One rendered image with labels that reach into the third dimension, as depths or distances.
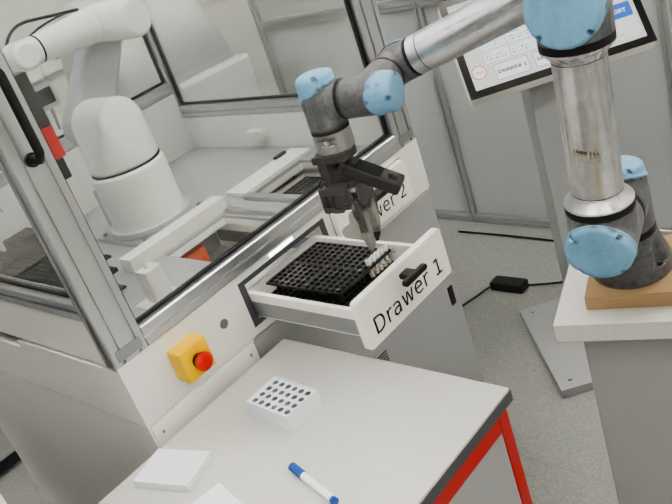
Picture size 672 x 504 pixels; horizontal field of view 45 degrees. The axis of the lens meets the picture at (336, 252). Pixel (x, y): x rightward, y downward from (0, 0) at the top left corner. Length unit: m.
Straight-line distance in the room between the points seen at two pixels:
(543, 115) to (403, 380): 1.14
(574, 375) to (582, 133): 1.43
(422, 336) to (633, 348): 0.76
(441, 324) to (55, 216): 1.21
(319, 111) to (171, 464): 0.71
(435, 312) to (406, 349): 0.15
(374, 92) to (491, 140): 2.13
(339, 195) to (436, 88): 2.04
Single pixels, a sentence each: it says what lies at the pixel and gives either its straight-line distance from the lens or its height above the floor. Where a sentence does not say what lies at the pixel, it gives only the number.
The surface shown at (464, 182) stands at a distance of 3.71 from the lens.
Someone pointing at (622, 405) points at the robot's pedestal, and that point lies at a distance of 1.77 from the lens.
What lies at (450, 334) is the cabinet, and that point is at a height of 0.37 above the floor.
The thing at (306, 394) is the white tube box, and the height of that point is 0.79.
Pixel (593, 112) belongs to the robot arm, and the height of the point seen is 1.20.
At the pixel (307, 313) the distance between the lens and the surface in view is 1.67.
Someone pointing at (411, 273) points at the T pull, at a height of 0.91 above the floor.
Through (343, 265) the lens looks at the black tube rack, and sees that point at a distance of 1.74.
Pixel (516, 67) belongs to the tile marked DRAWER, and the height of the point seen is 1.00.
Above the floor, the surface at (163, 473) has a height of 0.78.
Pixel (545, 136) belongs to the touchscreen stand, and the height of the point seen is 0.75.
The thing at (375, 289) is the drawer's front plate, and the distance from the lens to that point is 1.56.
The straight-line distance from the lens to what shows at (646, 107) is 3.15.
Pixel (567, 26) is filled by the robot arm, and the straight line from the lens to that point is 1.25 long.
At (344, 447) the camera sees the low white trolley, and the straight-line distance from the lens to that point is 1.47.
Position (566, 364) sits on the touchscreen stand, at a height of 0.03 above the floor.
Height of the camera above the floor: 1.67
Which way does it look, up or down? 25 degrees down
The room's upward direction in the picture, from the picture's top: 20 degrees counter-clockwise
